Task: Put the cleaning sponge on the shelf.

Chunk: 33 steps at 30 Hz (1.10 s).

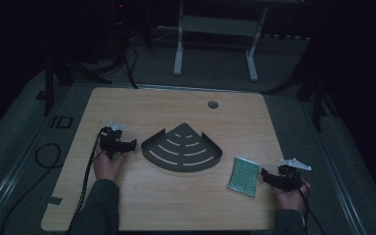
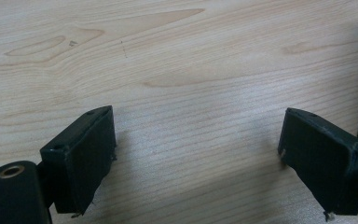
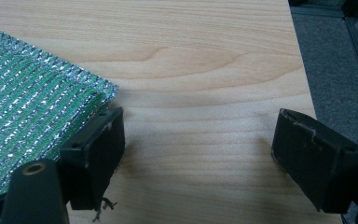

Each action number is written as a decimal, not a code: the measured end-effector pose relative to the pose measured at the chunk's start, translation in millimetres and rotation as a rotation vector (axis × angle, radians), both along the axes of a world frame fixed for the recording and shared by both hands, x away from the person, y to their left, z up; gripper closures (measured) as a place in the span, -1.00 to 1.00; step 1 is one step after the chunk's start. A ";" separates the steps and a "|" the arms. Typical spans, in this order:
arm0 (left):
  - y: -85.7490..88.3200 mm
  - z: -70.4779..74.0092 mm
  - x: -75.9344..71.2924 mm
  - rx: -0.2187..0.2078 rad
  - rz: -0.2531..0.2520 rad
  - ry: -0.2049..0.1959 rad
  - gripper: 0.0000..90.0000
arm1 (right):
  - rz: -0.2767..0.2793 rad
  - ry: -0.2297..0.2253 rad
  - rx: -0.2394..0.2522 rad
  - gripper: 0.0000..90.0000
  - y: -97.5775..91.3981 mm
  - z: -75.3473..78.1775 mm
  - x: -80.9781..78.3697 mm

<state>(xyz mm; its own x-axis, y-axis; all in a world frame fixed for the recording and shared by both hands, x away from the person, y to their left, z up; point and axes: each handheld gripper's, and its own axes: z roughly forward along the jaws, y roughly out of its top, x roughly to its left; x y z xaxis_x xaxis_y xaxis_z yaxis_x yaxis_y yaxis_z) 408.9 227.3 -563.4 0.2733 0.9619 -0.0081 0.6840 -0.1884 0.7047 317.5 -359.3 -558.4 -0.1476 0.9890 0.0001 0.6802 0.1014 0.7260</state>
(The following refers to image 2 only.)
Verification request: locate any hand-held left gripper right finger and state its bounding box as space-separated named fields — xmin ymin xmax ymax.
xmin=277 ymin=107 xmax=358 ymax=217

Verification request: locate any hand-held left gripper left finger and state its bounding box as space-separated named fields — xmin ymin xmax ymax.
xmin=39 ymin=105 xmax=118 ymax=217

